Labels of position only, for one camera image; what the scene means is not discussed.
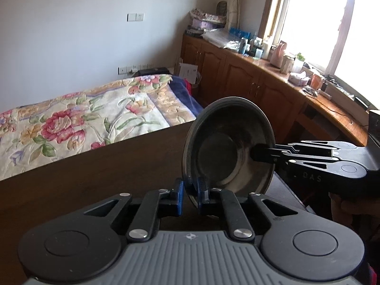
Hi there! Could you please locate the small steel bowl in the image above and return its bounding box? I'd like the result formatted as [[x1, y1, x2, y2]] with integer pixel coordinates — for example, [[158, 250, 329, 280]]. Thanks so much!
[[182, 96, 276, 206]]

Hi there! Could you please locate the person's right hand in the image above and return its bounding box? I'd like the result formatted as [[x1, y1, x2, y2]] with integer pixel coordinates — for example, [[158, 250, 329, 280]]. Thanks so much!
[[329, 193, 379, 266]]

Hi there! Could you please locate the wooden cabinet counter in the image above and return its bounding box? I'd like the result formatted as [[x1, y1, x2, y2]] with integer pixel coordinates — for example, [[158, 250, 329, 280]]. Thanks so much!
[[180, 35, 368, 146]]

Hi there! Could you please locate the pink bag on counter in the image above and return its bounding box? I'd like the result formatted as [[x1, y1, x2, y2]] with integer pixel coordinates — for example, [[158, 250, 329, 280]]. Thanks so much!
[[270, 41, 287, 68]]

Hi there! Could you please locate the dark blue blanket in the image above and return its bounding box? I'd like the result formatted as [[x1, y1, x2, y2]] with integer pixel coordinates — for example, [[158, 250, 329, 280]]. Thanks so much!
[[169, 76, 204, 117]]

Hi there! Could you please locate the floral bedspread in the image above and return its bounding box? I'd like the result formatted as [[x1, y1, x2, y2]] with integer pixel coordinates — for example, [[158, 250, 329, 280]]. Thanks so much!
[[1, 74, 196, 180]]

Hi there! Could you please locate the black box on bed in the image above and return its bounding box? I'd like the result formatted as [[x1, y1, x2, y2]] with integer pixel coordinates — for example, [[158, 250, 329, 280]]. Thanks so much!
[[132, 67, 171, 77]]

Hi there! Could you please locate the white paper bag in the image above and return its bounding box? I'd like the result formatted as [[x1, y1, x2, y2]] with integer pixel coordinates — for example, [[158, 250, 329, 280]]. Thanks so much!
[[178, 63, 198, 84]]

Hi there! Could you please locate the patterned curtain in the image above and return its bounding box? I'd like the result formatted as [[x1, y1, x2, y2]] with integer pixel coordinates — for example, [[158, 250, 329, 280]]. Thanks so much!
[[227, 0, 241, 30]]

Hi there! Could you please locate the window with wooden frame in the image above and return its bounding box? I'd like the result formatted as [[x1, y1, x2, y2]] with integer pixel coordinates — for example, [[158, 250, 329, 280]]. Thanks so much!
[[264, 0, 379, 107]]

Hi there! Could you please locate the white wall socket strip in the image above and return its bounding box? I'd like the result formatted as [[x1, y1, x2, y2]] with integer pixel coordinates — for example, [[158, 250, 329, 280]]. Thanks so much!
[[117, 63, 154, 75]]

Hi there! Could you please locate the white wall switch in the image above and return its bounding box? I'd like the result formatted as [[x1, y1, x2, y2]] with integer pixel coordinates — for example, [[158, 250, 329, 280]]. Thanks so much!
[[126, 13, 144, 22]]

